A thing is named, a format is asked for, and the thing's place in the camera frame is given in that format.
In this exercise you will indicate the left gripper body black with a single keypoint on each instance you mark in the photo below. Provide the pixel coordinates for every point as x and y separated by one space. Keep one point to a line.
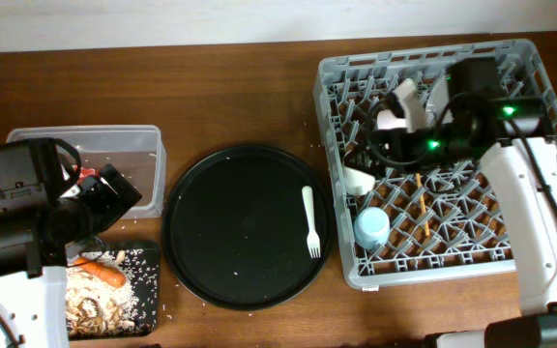
99 205

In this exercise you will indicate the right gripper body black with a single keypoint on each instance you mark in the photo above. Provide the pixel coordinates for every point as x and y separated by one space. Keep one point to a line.
434 147

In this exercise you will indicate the single wooden chopstick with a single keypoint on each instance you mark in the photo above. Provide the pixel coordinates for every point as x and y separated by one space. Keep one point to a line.
422 204

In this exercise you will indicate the cream plastic cup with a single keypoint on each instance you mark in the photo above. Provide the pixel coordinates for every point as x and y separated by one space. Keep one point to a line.
357 183

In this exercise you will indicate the light blue plastic cup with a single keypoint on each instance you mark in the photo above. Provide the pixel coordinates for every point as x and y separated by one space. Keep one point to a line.
371 228

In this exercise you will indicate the orange carrot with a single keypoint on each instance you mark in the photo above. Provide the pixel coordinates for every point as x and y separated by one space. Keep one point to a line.
110 276

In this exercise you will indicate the food scraps and rice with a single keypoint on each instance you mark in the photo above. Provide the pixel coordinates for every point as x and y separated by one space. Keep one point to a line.
104 299

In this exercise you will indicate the light grey round plate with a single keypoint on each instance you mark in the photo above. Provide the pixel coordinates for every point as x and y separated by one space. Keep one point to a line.
438 98

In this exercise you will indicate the pink bowl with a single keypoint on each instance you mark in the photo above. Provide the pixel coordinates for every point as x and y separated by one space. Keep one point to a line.
386 120

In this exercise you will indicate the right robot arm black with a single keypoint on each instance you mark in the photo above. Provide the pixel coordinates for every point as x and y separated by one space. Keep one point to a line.
513 141

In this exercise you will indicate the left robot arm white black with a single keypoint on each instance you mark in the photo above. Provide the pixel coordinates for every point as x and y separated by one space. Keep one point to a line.
35 253

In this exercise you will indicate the clear plastic waste bin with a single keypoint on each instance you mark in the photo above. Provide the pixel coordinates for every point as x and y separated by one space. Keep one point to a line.
136 151

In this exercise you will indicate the grey plastic dishwasher rack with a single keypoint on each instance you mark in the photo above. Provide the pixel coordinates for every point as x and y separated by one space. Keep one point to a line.
467 234

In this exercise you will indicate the black rectangular waste tray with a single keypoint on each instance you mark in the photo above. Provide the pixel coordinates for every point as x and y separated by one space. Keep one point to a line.
148 290

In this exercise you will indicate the red snack wrapper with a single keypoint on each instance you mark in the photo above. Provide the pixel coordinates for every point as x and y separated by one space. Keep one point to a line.
86 172

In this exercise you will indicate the white plastic fork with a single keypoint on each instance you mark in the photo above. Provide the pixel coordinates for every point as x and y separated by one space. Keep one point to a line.
313 240

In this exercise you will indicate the round black serving tray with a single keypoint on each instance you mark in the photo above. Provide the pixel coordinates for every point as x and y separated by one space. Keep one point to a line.
234 229

